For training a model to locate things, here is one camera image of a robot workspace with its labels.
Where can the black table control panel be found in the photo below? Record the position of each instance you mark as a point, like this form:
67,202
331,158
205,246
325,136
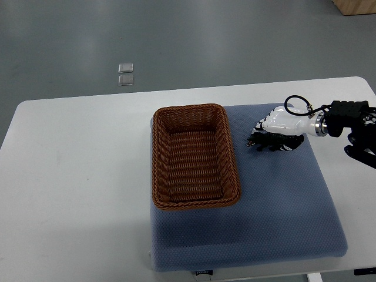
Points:
365,271

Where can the metal floor plate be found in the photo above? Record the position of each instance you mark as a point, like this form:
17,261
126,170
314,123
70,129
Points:
125,67
125,80

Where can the upper metal floor plate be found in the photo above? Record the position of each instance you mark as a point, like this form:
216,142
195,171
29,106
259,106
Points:
125,67

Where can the wooden box corner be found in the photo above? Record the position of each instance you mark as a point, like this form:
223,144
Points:
355,7

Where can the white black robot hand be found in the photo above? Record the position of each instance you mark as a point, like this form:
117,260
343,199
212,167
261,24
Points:
288,121

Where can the brown wicker basket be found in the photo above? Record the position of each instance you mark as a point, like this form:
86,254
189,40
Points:
193,160

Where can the dark toy crocodile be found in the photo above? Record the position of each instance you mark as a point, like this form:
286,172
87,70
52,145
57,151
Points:
274,141

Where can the lower metal floor plate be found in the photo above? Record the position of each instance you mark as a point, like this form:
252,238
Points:
125,80

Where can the blue foam mat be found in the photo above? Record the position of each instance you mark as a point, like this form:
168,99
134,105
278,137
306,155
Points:
285,211

